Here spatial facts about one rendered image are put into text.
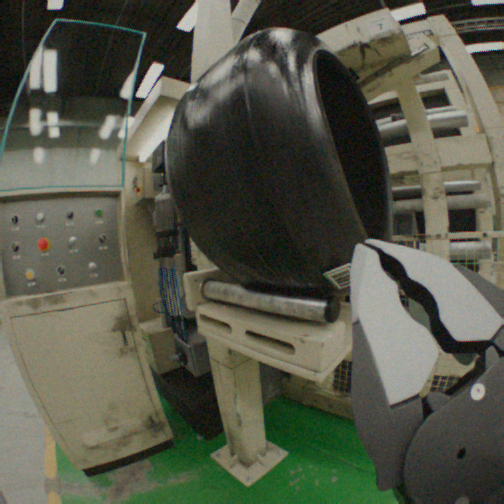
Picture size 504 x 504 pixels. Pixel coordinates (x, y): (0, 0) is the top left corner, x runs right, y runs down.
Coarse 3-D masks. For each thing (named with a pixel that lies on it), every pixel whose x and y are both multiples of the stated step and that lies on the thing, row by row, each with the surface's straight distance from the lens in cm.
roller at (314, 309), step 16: (208, 288) 56; (224, 288) 51; (240, 288) 47; (256, 288) 45; (240, 304) 48; (256, 304) 43; (272, 304) 40; (288, 304) 38; (304, 304) 36; (320, 304) 35; (336, 304) 36; (320, 320) 36
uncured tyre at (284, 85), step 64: (256, 64) 31; (320, 64) 67; (192, 128) 34; (256, 128) 25; (320, 128) 28; (192, 192) 34; (256, 192) 25; (320, 192) 25; (384, 192) 67; (256, 256) 32; (320, 256) 29
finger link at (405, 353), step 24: (360, 264) 12; (360, 288) 11; (384, 288) 11; (360, 312) 10; (384, 312) 10; (384, 336) 10; (408, 336) 10; (384, 360) 9; (408, 360) 10; (432, 360) 10; (384, 384) 9; (408, 384) 9
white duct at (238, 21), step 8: (240, 0) 178; (248, 0) 174; (256, 0) 176; (240, 8) 171; (248, 8) 171; (232, 16) 170; (240, 16) 167; (248, 16) 170; (232, 24) 165; (240, 24) 165; (232, 32) 162; (240, 32) 165
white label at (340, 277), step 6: (348, 264) 30; (336, 270) 30; (342, 270) 31; (348, 270) 31; (330, 276) 31; (336, 276) 32; (342, 276) 32; (348, 276) 33; (336, 282) 33; (342, 282) 34; (348, 282) 34
